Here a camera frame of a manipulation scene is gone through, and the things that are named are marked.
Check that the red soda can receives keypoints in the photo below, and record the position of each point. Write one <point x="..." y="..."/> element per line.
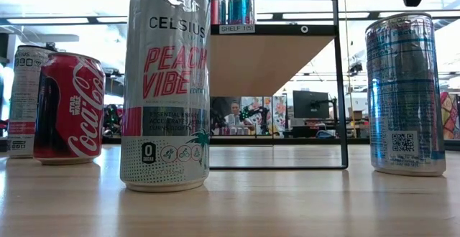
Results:
<point x="214" y="10"/>

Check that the Coca-Cola Star Wars can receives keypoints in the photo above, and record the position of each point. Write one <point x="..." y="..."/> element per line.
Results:
<point x="72" y="115"/>

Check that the white Celsius can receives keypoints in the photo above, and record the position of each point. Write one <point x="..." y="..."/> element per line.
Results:
<point x="23" y="93"/>

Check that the black background robot arm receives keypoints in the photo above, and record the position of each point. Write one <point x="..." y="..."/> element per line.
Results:
<point x="266" y="122"/>
<point x="113" y="122"/>

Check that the yellow pole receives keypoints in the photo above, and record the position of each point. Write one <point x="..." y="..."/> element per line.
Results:
<point x="349" y="50"/>

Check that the black ceiling lamp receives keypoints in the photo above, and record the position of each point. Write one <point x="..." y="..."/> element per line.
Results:
<point x="355" y="69"/>
<point x="50" y="46"/>

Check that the colourful patchwork quilt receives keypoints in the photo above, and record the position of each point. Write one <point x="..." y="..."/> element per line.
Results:
<point x="451" y="116"/>

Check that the cardboard box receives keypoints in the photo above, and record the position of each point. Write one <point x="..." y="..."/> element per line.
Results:
<point x="356" y="115"/>

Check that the black monitor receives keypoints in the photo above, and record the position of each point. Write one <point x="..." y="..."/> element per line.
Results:
<point x="309" y="104"/>

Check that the colourful printed poster panel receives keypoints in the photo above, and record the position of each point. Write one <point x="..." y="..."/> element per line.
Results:
<point x="280" y="111"/>

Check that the person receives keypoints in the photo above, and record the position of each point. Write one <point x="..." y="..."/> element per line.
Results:
<point x="235" y="116"/>

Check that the Celsius Peach Vibe can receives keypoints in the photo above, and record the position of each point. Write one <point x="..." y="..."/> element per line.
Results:
<point x="165" y="86"/>

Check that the black high table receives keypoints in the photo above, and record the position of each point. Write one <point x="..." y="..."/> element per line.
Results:
<point x="115" y="86"/>

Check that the wooden shelf with black frame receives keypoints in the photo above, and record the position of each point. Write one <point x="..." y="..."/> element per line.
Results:
<point x="258" y="64"/>

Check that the black aluminium table frame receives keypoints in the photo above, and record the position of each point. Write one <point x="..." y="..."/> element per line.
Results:
<point x="298" y="141"/>

